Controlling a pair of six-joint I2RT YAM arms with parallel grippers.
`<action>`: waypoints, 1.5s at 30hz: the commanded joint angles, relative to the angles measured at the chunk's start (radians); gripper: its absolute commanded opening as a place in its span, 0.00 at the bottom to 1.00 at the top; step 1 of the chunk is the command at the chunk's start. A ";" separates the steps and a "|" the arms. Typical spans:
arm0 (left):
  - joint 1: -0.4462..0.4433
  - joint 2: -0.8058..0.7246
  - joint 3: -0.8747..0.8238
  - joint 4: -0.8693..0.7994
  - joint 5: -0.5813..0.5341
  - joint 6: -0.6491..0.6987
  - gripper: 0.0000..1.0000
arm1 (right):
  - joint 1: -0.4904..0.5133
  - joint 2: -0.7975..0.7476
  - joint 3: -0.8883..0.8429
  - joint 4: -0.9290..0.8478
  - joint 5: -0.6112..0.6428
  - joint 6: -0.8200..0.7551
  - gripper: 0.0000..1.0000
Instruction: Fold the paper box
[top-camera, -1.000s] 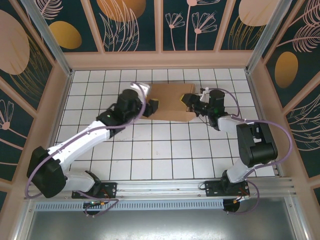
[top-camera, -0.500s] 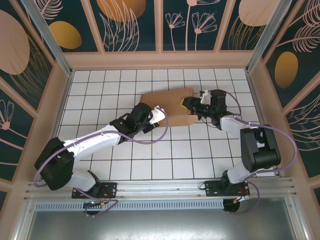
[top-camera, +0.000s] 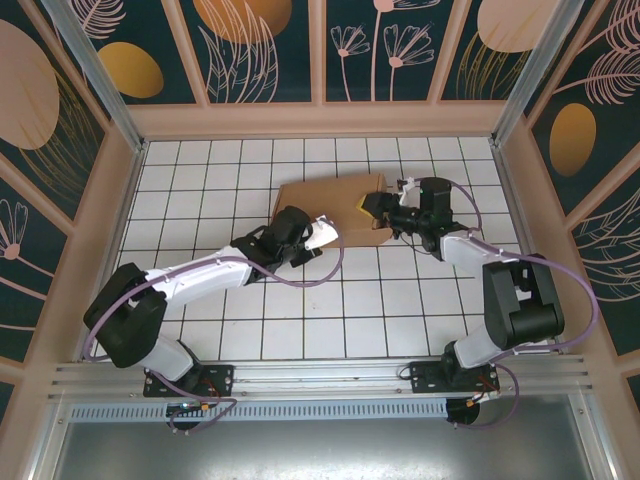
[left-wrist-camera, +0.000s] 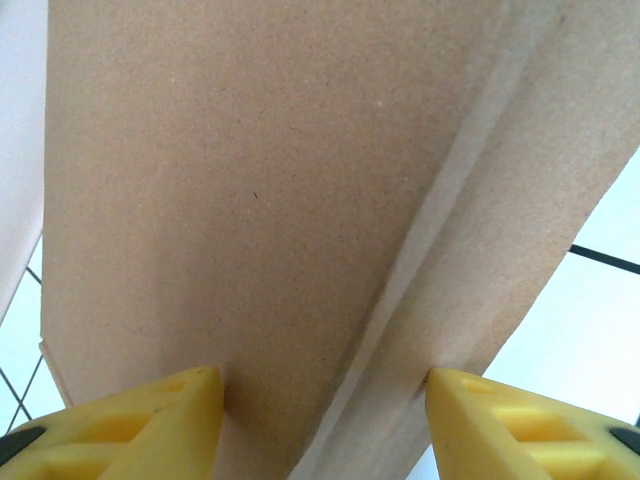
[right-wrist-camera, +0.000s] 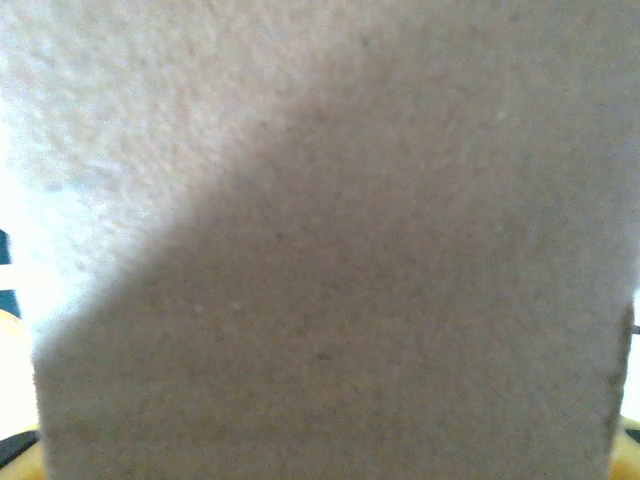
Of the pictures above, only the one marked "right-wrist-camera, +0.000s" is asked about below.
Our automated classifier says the brown cardboard box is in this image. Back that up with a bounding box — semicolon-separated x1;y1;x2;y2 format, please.
0;0;640;480

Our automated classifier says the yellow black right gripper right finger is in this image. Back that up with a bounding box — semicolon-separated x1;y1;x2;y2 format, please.
610;432;640;480

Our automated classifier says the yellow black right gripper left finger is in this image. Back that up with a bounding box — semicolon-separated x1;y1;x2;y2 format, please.
0;425;46;480

